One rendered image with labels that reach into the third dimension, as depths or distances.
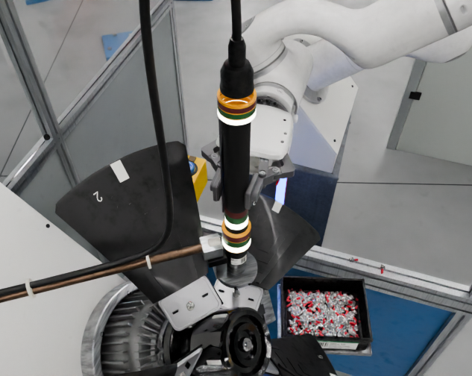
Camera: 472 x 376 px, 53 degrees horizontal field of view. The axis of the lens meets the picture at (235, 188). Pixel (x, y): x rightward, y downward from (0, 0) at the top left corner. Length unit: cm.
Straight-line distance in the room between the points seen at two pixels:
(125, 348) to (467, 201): 224
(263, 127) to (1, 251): 48
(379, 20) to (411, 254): 187
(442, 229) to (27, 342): 214
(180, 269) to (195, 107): 237
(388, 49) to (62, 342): 71
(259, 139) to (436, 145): 230
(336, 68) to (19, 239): 85
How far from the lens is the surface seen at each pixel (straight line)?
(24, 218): 91
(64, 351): 93
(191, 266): 78
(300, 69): 80
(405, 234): 255
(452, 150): 294
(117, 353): 90
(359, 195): 264
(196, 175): 121
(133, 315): 88
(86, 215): 77
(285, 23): 72
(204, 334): 79
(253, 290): 89
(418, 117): 279
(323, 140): 135
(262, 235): 97
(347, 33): 73
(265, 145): 67
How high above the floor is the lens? 197
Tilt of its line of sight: 49 degrees down
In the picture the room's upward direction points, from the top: straight up
